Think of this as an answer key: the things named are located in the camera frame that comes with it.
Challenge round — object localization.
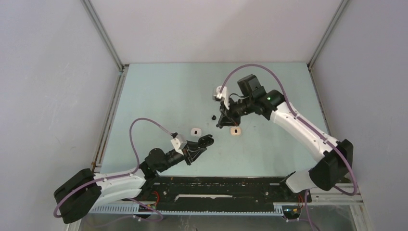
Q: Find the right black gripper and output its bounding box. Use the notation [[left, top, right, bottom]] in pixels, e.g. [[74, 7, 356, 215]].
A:
[[218, 96, 254, 127]]

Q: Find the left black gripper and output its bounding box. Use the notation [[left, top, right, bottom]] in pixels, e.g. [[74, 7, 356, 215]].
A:
[[157, 140, 206, 172]]

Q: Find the black earbud charging case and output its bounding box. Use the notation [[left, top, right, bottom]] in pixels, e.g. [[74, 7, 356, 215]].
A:
[[198, 134, 214, 147]]

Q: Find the white earbud charging case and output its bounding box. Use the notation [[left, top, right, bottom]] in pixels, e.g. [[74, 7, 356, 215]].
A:
[[191, 128, 202, 137]]

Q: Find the beige earbud charging case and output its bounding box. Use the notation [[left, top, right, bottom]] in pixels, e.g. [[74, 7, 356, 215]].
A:
[[230, 127, 242, 136]]

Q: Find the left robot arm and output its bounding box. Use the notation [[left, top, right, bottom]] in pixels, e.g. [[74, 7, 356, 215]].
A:
[[53, 135, 214, 224]]

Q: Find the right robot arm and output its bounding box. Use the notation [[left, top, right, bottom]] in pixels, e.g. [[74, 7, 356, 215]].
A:
[[213, 75, 354, 201]]

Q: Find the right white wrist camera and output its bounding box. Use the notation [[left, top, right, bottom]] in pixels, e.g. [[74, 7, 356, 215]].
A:
[[212, 86, 230, 110]]

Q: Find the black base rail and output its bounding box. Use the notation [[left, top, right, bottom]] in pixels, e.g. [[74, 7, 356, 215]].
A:
[[136, 176, 312, 213]]

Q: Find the aluminium frame post right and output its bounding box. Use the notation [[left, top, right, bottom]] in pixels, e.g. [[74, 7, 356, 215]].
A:
[[307, 0, 351, 71]]

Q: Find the aluminium frame post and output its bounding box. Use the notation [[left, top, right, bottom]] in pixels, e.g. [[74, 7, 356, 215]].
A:
[[307, 0, 351, 71], [80, 0, 125, 72]]

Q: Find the aluminium frame post left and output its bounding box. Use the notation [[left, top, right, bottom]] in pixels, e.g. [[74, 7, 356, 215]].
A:
[[80, 0, 125, 72]]

